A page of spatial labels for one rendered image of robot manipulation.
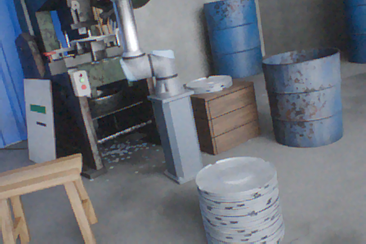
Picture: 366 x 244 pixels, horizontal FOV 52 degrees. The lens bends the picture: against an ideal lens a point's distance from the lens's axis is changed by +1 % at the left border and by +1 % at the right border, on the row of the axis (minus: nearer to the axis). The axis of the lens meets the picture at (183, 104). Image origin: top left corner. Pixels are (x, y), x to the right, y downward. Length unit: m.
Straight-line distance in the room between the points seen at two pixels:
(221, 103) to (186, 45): 2.45
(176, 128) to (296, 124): 0.67
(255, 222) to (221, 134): 0.97
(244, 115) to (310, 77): 0.49
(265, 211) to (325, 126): 0.93
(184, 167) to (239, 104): 0.57
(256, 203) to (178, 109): 0.74
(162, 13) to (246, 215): 3.34
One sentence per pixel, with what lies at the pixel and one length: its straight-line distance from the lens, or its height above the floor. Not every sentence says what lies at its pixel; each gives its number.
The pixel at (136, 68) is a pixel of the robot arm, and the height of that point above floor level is 0.62.
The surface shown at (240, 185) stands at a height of 0.24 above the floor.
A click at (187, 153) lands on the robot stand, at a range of 1.92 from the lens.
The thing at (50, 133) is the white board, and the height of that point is 0.25.
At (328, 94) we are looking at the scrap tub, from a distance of 2.10.
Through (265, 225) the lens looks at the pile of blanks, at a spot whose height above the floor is 0.10.
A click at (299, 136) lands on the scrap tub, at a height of 0.07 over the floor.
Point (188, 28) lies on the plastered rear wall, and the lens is 4.59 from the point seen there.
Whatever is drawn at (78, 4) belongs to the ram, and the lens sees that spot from 2.46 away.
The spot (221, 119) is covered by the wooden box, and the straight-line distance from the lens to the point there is 2.18.
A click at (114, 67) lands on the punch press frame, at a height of 0.59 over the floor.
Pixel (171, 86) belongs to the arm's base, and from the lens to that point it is 1.83.
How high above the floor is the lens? 0.84
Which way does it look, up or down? 14 degrees down
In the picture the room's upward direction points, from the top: 11 degrees counter-clockwise
